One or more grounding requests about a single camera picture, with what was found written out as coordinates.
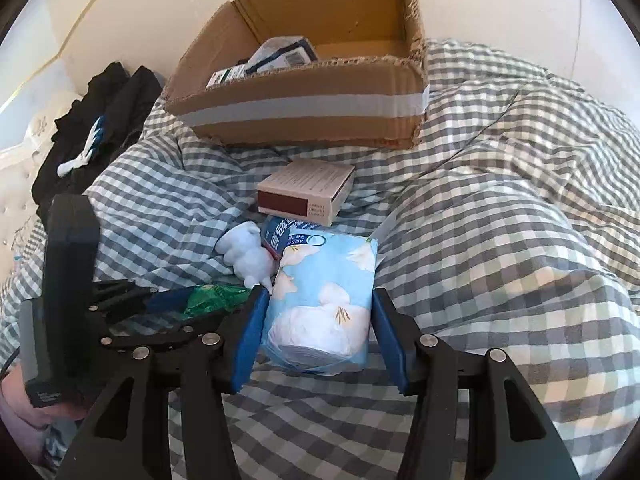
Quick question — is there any white carved headboard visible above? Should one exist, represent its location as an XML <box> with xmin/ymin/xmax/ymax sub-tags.
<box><xmin>0</xmin><ymin>90</ymin><xmax>83</xmax><ymax>281</ymax></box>

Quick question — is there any black clothing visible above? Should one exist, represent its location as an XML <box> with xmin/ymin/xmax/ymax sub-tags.
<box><xmin>31</xmin><ymin>61</ymin><xmax>166</xmax><ymax>221</ymax></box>

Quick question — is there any pale blue floral tissue pack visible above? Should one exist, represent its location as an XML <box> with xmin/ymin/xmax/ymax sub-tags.
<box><xmin>260</xmin><ymin>232</ymin><xmax>379</xmax><ymax>377</ymax></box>

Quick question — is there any green foil packet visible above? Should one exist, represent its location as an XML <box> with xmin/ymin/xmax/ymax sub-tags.
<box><xmin>182</xmin><ymin>284</ymin><xmax>253</xmax><ymax>318</ymax></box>

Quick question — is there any brown cardboard box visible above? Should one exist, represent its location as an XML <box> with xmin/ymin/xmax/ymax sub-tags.
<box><xmin>162</xmin><ymin>0</ymin><xmax>431</xmax><ymax>151</ymax></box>

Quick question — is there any clear bottle with blue label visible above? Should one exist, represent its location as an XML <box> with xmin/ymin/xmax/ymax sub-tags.
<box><xmin>261</xmin><ymin>215</ymin><xmax>326</xmax><ymax>261</ymax></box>

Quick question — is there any translucent plastic strip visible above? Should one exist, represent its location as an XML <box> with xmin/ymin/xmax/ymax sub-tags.
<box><xmin>372</xmin><ymin>210</ymin><xmax>401</xmax><ymax>241</ymax></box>

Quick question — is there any person's left hand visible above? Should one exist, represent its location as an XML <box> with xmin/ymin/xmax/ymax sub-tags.
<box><xmin>0</xmin><ymin>375</ymin><xmax>86</xmax><ymax>431</ymax></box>

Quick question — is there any small brown and white carton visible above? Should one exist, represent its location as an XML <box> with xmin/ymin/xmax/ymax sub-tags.
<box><xmin>257</xmin><ymin>159</ymin><xmax>356</xmax><ymax>227</ymax></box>

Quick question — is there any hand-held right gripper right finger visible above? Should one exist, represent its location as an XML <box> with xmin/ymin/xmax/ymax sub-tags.
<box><xmin>371</xmin><ymin>287</ymin><xmax>581</xmax><ymax>480</ymax></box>

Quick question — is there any navy package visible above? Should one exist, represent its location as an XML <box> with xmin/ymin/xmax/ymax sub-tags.
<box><xmin>247</xmin><ymin>36</ymin><xmax>321</xmax><ymax>73</ymax></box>

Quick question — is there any green and white box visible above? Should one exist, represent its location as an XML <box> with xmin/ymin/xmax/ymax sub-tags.
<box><xmin>206</xmin><ymin>62</ymin><xmax>251</xmax><ymax>90</ymax></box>

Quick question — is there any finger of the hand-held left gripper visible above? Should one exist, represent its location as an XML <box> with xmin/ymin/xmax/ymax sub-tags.
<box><xmin>97</xmin><ymin>310</ymin><xmax>236</xmax><ymax>353</ymax></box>
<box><xmin>89</xmin><ymin>280</ymin><xmax>188</xmax><ymax>313</ymax></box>

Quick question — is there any grey checked blanket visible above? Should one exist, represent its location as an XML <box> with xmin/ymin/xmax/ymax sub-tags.
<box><xmin>0</xmin><ymin>37</ymin><xmax>640</xmax><ymax>480</ymax></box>

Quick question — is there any small white toy figure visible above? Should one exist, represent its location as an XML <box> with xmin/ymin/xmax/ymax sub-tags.
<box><xmin>215</xmin><ymin>221</ymin><xmax>276</xmax><ymax>293</ymax></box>

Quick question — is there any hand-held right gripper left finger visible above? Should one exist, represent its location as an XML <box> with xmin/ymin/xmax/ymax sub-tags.
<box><xmin>55</xmin><ymin>285</ymin><xmax>272</xmax><ymax>480</ymax></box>

